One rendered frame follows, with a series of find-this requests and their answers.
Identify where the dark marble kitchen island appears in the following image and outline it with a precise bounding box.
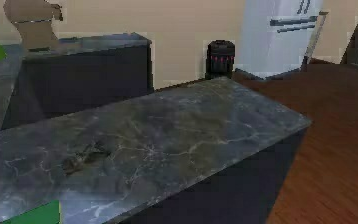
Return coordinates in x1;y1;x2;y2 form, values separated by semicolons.
0;76;313;224

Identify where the dark marble kitchen counter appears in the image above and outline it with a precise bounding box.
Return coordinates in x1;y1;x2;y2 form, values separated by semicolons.
0;32;154;132

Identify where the black bin with red marks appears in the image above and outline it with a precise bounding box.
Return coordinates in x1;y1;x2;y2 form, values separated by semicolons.
205;39;236;80

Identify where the white fridge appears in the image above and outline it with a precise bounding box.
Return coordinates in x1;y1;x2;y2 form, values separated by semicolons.
235;0;330;80

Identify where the green flat object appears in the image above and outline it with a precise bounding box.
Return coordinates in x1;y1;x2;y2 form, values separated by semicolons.
0;199;61;224

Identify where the grey fridge handle bar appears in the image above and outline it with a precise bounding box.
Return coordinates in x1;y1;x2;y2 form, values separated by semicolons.
269;15;319;27
276;24;316;34

